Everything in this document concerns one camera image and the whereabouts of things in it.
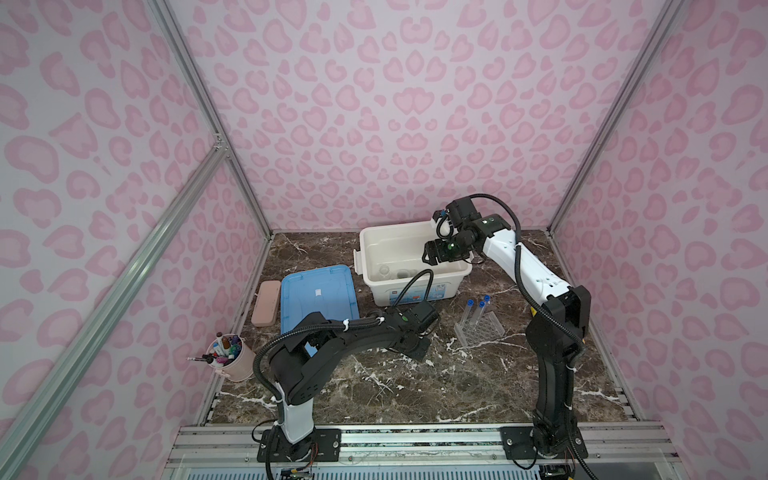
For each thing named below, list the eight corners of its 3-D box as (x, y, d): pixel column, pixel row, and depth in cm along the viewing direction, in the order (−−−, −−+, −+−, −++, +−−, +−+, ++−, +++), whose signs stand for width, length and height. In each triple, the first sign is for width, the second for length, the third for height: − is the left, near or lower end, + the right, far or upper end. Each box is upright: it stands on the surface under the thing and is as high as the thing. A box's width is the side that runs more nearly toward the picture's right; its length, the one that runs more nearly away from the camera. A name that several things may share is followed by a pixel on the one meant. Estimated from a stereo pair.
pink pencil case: (251, 328, 97) (246, 322, 94) (265, 285, 108) (261, 278, 104) (275, 328, 97) (271, 322, 94) (287, 285, 108) (283, 278, 104)
